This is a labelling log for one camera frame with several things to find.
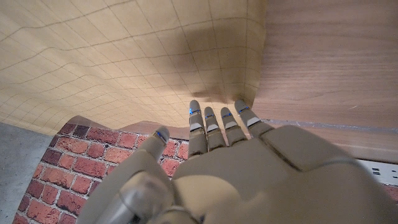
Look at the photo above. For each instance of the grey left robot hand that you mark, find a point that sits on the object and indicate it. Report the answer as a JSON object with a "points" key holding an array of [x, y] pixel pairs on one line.
{"points": [[264, 186]]}

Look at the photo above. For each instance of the brown gridded floral wrapping paper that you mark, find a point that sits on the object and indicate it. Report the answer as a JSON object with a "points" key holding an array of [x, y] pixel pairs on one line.
{"points": [[109, 62]]}

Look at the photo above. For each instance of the white power strip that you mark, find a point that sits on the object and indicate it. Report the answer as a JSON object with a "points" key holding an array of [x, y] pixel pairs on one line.
{"points": [[382, 172]]}

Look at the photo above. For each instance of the red brick printed backdrop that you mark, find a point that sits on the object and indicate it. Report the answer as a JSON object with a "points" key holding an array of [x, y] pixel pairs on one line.
{"points": [[77, 168]]}

